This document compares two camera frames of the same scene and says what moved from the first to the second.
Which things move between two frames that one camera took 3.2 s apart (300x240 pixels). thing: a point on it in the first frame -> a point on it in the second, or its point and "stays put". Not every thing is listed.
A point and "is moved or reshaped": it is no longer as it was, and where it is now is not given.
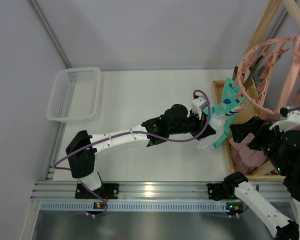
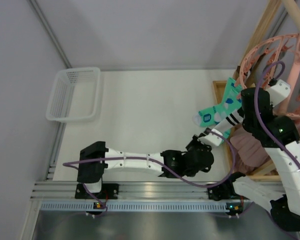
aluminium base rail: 270,191 stays put
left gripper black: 200,125 -> 194,144
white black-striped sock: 218,123 is moved or reshaped
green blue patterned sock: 234,96 is moved or reshaped
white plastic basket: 75,95 stays put
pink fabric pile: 245,158 stays put
